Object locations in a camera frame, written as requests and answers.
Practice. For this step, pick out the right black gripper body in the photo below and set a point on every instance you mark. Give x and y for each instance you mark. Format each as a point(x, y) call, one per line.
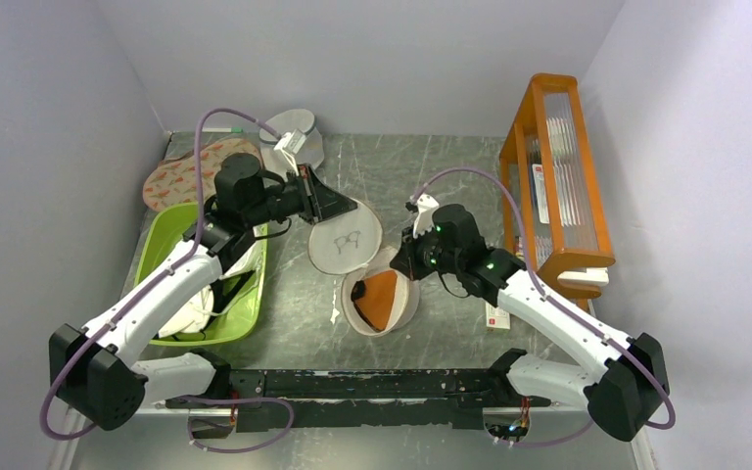
point(425, 256)

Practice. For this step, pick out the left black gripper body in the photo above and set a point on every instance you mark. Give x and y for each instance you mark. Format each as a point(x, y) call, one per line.
point(285, 199)

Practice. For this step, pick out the orange bra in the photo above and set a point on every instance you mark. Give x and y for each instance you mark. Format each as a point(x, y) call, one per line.
point(373, 299)

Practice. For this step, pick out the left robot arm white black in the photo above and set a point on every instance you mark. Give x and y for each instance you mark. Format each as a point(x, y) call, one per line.
point(97, 370)

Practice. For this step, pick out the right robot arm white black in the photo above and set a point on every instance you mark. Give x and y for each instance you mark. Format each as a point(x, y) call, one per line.
point(618, 379)

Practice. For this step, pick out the white mesh laundry bag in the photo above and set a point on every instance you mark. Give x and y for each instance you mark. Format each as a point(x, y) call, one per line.
point(311, 152)

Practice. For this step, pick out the small white red box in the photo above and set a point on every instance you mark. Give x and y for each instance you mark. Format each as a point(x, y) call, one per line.
point(497, 319)

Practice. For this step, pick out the orange wooden rack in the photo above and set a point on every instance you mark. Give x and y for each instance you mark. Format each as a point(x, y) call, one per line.
point(547, 165)

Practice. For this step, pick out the green white marker pen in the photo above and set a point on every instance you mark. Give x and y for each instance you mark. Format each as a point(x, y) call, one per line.
point(229, 130)

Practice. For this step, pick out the floral patterned fabric pad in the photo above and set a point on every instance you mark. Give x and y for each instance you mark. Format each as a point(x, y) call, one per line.
point(175, 182)

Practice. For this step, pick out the green plastic basin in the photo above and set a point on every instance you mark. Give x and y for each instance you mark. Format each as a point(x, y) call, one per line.
point(161, 231)

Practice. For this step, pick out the white bras in basin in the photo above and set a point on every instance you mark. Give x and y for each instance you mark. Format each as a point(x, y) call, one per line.
point(201, 318)

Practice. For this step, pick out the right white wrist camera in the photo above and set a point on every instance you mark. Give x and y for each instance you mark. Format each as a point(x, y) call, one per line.
point(424, 208)

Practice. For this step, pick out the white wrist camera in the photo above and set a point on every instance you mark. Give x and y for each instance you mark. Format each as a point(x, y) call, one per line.
point(288, 147)
point(424, 208)

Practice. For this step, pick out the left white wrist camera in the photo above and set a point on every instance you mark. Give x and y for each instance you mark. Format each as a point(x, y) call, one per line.
point(288, 147)

